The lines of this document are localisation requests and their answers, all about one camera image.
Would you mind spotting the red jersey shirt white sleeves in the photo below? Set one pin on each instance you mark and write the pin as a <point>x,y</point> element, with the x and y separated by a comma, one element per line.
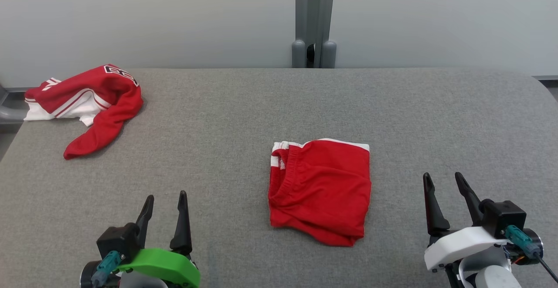
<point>117,105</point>

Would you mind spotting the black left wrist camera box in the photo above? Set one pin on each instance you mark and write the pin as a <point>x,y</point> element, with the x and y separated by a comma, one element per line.
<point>117,240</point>

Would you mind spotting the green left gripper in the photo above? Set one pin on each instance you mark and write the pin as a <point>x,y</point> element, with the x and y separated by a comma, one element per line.
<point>165,266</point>

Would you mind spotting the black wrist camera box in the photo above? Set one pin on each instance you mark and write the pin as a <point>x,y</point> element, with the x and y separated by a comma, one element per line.
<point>505,216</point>
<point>117,240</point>

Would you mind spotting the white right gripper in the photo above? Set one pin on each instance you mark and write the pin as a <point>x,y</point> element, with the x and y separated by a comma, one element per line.
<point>462,244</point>

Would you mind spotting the red shorts white trim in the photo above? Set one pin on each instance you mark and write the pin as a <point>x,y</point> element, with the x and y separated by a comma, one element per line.
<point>322,188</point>

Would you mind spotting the grey metal tube leg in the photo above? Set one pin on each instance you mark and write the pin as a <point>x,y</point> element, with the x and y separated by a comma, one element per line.
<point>11,114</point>

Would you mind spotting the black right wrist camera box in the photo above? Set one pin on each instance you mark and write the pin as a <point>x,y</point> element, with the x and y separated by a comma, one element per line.
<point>505,216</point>

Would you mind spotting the grey metal partition post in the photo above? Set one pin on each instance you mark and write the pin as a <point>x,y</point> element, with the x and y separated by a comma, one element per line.
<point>301,9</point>

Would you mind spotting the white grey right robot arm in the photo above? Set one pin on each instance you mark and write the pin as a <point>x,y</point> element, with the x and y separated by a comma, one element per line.
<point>492,279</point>

